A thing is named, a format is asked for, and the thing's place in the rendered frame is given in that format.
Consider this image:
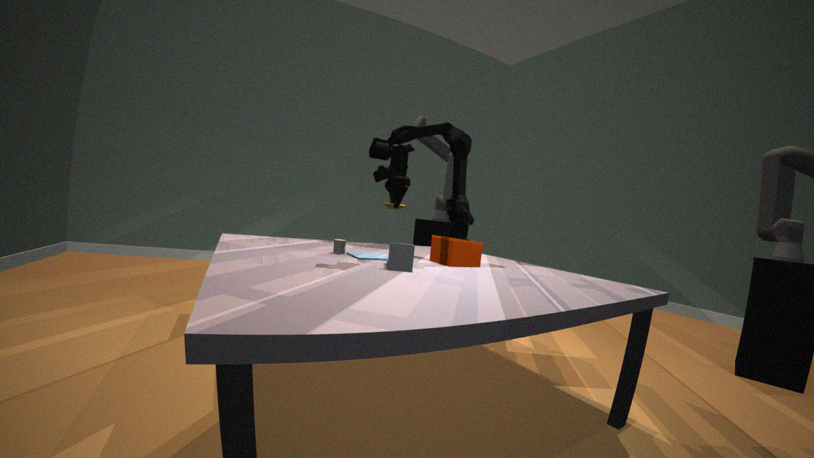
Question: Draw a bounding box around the white dish rack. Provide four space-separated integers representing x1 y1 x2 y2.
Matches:
387 243 415 273

